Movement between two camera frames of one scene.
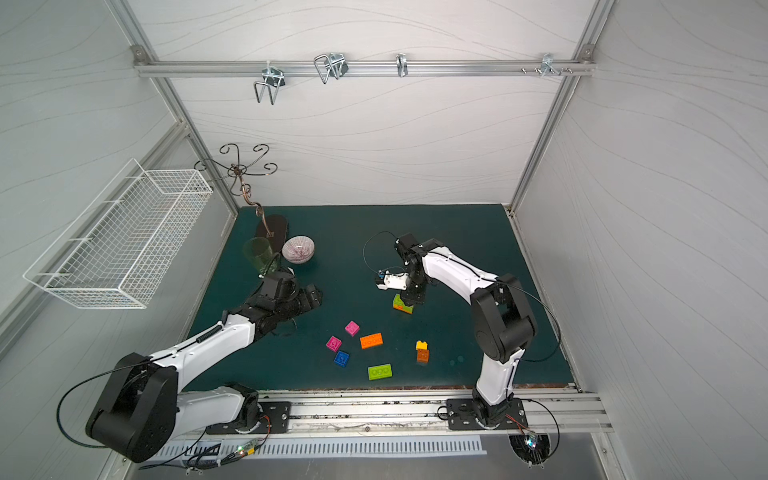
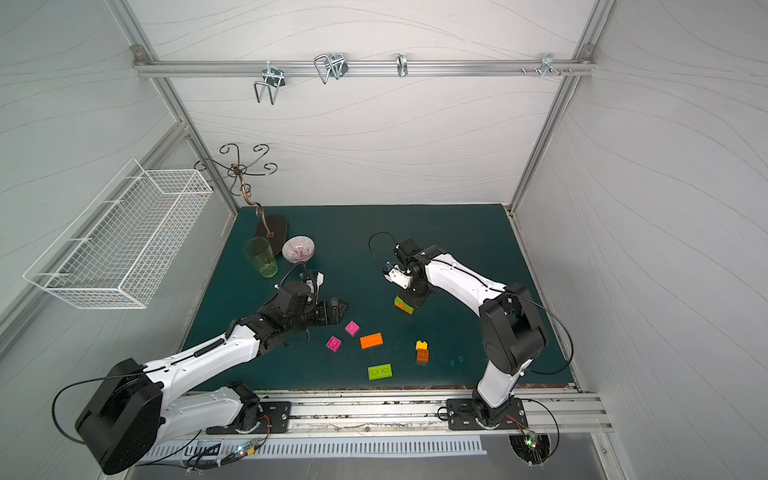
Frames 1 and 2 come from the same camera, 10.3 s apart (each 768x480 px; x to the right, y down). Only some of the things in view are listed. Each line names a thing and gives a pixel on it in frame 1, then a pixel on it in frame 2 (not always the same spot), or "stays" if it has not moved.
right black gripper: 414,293 stays
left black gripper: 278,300 -> 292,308
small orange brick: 396,306 stays
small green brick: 399,302 stays
